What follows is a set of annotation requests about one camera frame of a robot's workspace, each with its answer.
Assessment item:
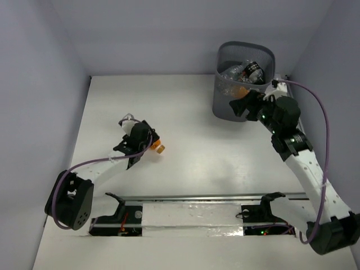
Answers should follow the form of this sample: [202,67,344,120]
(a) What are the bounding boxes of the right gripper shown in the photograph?
[229,89,281,134]

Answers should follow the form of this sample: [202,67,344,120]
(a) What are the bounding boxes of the orange bottle fruit label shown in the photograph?
[150,139,165,154]

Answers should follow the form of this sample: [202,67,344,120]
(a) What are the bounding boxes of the orange bottle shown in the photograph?
[229,85,249,99]

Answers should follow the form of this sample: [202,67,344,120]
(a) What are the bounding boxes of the black label clear bottle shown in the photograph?
[243,60,264,84]

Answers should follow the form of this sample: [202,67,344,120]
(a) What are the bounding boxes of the long clear bottle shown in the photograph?
[220,65,244,83]

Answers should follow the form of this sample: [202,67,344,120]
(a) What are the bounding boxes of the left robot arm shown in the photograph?
[44,117,160,231]

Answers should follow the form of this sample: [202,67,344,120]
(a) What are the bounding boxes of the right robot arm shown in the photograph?
[229,90,359,255]

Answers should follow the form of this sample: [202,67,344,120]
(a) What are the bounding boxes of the grey mesh waste bin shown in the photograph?
[212,41,276,122]

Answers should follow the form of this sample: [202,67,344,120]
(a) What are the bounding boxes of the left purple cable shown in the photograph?
[52,118,154,231]

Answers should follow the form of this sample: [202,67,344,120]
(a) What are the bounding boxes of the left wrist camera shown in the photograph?
[118,113,139,136]

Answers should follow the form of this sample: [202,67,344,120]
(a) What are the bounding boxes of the metal rail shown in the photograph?
[92,192,307,203]

